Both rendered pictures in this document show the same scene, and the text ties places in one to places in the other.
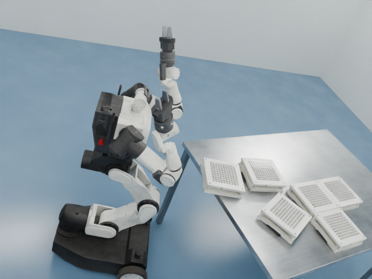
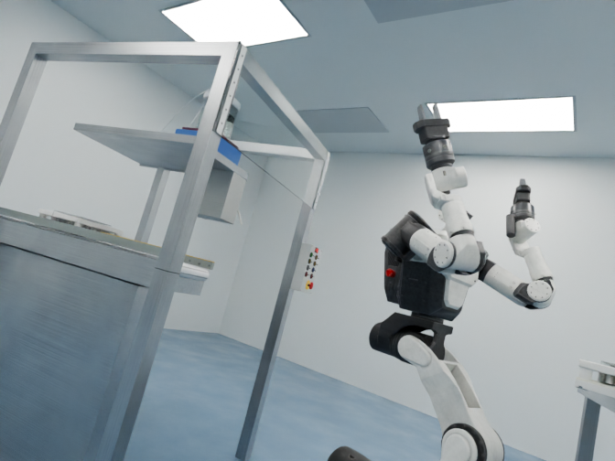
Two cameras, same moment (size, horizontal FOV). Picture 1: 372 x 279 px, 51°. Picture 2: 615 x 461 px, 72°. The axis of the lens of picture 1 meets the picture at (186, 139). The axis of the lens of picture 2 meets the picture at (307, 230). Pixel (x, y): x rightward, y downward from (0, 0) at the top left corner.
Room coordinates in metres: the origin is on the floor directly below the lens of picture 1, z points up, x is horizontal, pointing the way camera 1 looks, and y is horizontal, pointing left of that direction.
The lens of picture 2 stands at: (0.60, -0.90, 0.90)
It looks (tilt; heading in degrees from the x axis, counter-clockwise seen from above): 8 degrees up; 65
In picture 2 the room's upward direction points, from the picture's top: 15 degrees clockwise
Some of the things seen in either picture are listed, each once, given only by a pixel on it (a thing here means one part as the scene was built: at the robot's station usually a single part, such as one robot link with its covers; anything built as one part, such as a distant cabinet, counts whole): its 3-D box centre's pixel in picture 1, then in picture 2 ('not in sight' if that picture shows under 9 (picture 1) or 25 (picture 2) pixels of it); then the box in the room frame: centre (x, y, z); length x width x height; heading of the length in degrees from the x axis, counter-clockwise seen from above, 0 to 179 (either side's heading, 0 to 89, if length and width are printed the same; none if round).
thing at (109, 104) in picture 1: (120, 126); (428, 270); (1.71, 0.36, 1.10); 0.34 x 0.30 x 0.36; 14
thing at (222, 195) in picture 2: not in sight; (212, 195); (0.95, 0.89, 1.20); 0.22 x 0.11 x 0.20; 132
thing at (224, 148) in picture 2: not in sight; (209, 147); (0.87, 0.84, 1.37); 0.21 x 0.20 x 0.09; 42
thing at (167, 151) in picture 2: not in sight; (163, 153); (0.71, 0.95, 1.31); 0.62 x 0.38 x 0.04; 132
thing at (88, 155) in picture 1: (107, 160); (407, 337); (1.71, 0.39, 0.83); 0.28 x 0.13 x 0.18; 104
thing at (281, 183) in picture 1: (263, 171); not in sight; (2.09, -0.55, 0.90); 0.25 x 0.24 x 0.02; 27
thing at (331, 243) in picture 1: (335, 231); not in sight; (1.86, -1.07, 0.85); 0.24 x 0.24 x 0.02; 40
